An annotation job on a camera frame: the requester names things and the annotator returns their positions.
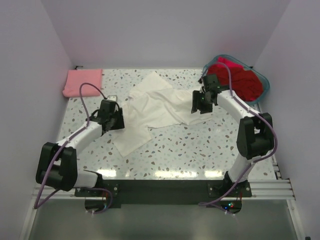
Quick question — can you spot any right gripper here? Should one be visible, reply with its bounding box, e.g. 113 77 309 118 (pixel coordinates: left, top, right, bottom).
191 90 213 115

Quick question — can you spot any white t shirt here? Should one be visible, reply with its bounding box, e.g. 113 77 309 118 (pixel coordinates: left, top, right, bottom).
113 72 213 157

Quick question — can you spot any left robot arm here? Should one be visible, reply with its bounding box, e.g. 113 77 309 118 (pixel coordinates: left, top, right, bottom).
35 99 125 196

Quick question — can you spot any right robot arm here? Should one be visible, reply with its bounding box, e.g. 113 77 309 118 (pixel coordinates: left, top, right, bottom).
191 74 275 197

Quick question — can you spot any dark red t shirt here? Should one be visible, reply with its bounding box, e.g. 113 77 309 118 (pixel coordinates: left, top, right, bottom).
207 65 264 102

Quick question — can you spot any bright pink t shirt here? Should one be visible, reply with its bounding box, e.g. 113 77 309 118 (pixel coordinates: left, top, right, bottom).
215 56 244 70

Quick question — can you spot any folded pink t shirt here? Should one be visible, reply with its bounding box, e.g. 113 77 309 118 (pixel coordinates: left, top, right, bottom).
62 69 103 98

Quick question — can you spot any teal plastic basket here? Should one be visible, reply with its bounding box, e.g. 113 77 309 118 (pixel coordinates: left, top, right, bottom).
202 54 270 106

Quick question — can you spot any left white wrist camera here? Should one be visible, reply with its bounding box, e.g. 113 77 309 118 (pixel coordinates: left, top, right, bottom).
107 95 118 102

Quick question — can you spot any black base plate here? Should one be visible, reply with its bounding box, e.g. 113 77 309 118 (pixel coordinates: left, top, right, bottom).
74 178 251 215

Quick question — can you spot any aluminium frame rail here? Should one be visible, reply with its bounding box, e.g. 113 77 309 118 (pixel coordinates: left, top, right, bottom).
33 172 310 240

